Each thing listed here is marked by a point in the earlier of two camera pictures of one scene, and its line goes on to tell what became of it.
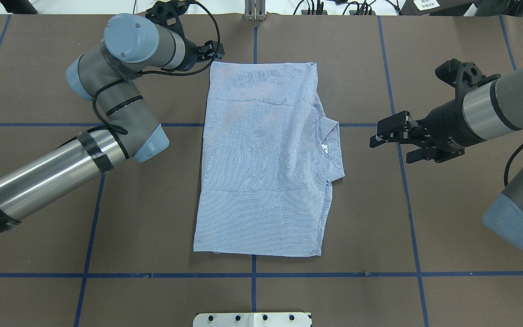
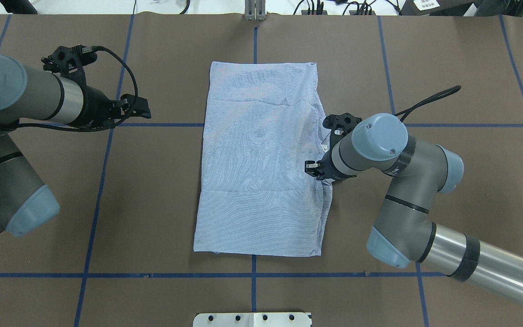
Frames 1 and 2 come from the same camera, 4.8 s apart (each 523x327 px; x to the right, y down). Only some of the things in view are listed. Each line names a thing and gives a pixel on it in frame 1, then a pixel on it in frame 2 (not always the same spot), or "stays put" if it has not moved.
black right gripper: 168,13 → 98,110
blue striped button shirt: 270,154 stays put
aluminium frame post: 254,10 stays put
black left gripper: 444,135 → 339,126
